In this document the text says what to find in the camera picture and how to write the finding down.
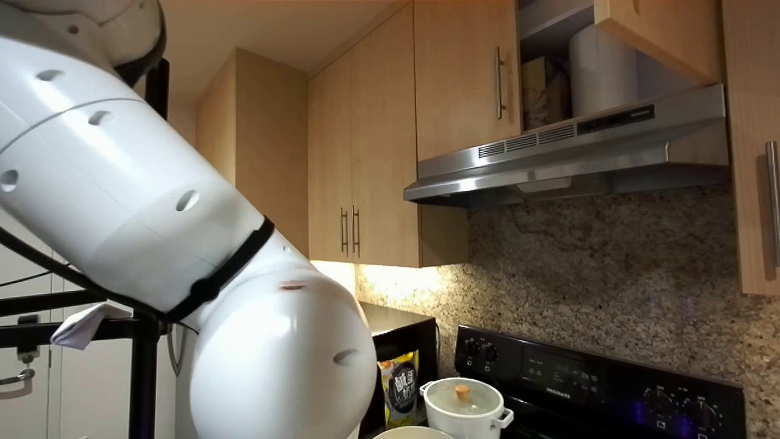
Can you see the white pot with lid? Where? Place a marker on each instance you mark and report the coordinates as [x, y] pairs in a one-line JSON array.
[[465, 410]]

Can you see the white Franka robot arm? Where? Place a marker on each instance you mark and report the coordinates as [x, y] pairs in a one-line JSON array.
[[123, 185]]

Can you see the white door panel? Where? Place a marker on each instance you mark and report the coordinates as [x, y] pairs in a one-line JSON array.
[[82, 397]]

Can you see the black metal stand frame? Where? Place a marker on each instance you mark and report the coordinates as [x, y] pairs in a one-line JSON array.
[[145, 373]]

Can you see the stainless steel range hood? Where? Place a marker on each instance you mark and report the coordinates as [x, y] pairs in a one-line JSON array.
[[569, 148]]

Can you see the tall wooden cabinet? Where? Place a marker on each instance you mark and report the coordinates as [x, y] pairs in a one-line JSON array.
[[258, 154]]

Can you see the metal door pull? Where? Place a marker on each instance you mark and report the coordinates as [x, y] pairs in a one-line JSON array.
[[14, 379]]

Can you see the brown cardboard box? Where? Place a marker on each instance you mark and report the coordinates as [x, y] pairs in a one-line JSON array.
[[542, 92]]

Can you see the white paper tag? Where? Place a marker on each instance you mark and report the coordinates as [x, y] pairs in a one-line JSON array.
[[82, 325]]

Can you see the white bowl rim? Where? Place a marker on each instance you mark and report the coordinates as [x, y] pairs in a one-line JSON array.
[[411, 432]]

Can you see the black electric stove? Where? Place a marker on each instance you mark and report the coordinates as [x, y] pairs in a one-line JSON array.
[[585, 380]]

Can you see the wooden double door wall cabinet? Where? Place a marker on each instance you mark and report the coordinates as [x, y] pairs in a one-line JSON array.
[[373, 146]]

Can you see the yellow black coffee bag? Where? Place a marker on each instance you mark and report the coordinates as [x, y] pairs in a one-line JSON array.
[[400, 391]]

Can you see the wooden hood cabinet door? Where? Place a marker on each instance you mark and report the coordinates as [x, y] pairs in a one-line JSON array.
[[459, 81], [667, 31]]

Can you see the wooden wall cabinet row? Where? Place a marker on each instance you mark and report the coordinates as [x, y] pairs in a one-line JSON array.
[[745, 161]]

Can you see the white cabinet shelf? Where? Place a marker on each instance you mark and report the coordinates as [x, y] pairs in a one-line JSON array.
[[551, 20]]

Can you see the black countertop appliance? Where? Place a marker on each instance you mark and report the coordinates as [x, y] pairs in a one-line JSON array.
[[406, 330]]

